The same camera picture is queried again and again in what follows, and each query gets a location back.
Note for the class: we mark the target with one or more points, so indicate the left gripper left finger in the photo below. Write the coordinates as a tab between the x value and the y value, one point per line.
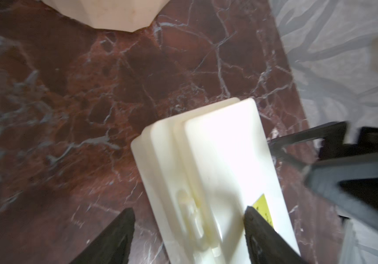
113	245

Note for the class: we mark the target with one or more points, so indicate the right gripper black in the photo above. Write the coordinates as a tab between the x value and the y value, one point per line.
344	174

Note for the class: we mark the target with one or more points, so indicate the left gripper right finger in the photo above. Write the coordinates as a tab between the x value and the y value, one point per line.
265	245

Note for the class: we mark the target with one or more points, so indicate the potted green plant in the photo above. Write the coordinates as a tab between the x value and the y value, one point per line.
120	15

